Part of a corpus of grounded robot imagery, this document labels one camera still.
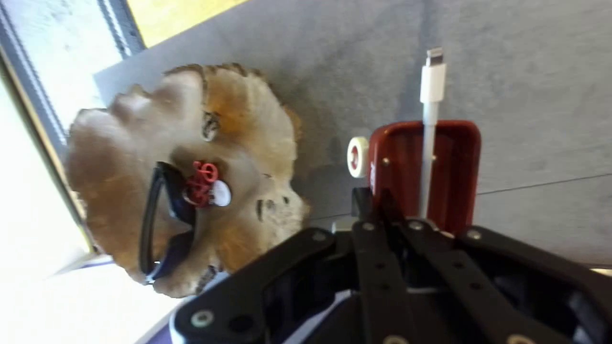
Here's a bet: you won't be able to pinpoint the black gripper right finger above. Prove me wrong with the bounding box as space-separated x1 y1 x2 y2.
394 218 612 344

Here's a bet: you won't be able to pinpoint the brown wooden burl tray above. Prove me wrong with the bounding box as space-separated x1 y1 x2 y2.
63 63 308 298

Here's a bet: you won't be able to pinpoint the red and white keyring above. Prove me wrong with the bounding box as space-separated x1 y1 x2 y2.
184 161 232 209

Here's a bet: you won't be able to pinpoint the black sunglasses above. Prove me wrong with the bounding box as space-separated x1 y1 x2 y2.
138 163 195 285

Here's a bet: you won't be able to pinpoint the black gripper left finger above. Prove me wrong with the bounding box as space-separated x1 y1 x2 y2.
172 190 409 344

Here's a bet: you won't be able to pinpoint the white lightning adapter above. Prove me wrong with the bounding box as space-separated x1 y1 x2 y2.
419 48 446 218

